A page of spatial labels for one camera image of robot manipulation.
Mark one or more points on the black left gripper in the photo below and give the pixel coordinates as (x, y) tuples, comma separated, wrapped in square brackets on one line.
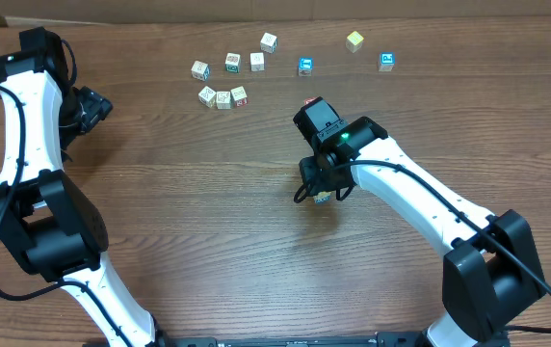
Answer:
[(94, 107)]

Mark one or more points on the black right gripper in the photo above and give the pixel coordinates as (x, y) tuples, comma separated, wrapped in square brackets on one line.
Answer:
[(318, 178)]

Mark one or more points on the wooden block yellow K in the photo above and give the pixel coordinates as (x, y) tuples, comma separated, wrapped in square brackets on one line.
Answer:
[(322, 197)]

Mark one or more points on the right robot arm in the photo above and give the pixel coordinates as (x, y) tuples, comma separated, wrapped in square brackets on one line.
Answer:
[(491, 269)]

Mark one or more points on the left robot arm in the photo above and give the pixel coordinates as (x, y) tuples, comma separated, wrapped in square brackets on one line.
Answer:
[(47, 224)]

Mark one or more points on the red Y wooden block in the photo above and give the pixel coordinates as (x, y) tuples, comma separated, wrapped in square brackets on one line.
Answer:
[(309, 100)]

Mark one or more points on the blue top middle block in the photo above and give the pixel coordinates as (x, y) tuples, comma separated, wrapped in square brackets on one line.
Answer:
[(305, 66)]

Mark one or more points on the wooden block red side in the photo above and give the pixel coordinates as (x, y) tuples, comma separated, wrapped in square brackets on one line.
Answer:
[(239, 96)]

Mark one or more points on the blue top turtle block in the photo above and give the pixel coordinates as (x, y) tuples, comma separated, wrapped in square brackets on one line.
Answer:
[(386, 61)]

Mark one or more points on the wooden block blue side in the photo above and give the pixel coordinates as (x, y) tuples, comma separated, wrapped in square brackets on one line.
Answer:
[(200, 70)]

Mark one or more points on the wooden block far left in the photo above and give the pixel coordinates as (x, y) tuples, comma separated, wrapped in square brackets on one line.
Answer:
[(207, 96)]

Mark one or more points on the plain top wooden block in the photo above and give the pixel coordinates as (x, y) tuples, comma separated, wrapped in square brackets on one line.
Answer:
[(257, 61)]

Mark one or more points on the wooden block green edge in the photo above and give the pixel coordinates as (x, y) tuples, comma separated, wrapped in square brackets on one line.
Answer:
[(223, 100)]

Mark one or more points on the yellow top wooden block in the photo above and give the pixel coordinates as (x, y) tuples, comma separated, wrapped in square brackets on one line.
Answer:
[(354, 41)]

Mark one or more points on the brown cardboard backdrop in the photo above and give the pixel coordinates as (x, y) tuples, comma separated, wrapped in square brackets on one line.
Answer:
[(19, 12)]

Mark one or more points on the wooden block J side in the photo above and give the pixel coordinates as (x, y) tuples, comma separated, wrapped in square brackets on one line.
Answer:
[(268, 43)]

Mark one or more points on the green sided wooden block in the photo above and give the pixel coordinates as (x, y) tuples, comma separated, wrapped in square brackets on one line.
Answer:
[(232, 62)]

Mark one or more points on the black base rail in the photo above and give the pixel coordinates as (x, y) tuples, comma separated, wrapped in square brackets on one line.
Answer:
[(383, 339)]

